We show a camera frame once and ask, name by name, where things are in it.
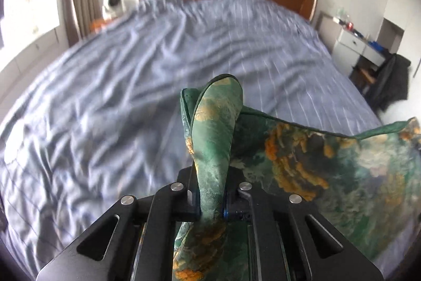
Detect green patterned satin jacket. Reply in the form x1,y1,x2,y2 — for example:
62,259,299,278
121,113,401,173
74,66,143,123
173,75,420,280

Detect blue checked duvet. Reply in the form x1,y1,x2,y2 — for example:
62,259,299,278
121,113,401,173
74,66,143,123
1,0,380,280

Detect white window cabinet drawers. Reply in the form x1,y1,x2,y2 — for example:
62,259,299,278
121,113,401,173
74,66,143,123
1,26,69,103

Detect orange wooden nightstand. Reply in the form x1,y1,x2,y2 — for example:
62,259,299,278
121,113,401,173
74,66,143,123
90,18,109,33

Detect wooden chair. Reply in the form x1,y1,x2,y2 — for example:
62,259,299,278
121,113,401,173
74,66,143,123
350,66,376,95

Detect red can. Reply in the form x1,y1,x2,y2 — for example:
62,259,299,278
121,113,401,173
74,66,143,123
347,22,354,31

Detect white desk with drawers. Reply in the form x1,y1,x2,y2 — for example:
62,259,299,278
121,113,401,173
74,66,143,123
316,14,385,77

